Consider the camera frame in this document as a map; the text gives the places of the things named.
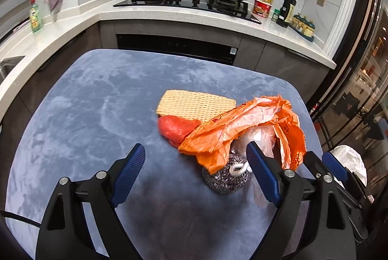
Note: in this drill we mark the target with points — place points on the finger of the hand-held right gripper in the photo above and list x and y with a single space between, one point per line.
333 163
312 163

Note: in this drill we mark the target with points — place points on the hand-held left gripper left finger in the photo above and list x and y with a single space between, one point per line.
128 169

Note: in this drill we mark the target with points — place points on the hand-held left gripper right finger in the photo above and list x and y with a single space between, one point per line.
262 170

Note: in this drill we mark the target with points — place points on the bin with white liner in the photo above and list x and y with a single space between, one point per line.
351 157

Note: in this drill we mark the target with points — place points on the clear plastic bag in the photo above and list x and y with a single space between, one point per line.
263 135

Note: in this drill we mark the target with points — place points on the steel wool scrubber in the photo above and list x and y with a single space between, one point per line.
218 182

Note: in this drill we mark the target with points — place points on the orange plastic bag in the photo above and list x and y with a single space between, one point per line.
218 135

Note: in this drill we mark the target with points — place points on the red plastic bag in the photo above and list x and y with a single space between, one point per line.
175 128

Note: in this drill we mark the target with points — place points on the orange foam net sleeve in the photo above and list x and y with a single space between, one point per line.
194 104

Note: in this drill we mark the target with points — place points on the glass sliding door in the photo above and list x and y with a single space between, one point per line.
363 66

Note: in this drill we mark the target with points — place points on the grey base cabinet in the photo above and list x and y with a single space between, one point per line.
272 63

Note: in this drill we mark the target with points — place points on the black built-in oven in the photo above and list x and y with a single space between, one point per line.
175 45

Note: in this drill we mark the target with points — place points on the spice jar set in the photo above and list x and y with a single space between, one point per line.
303 26

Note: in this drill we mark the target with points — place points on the small green capped jar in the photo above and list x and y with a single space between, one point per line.
275 16

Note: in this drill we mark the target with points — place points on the dark sauce bottle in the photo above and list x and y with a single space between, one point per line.
286 11

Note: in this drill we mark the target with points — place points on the white kitchen countertop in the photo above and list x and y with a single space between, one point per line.
91 16

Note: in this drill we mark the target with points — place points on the steel sink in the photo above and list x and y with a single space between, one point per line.
7 67

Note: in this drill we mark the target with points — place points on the red instant noodle cup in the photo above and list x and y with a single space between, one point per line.
261 9

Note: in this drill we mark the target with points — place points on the black gas stove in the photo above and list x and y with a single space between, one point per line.
188 4

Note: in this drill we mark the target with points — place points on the green dish soap bottle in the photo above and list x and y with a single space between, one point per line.
35 17

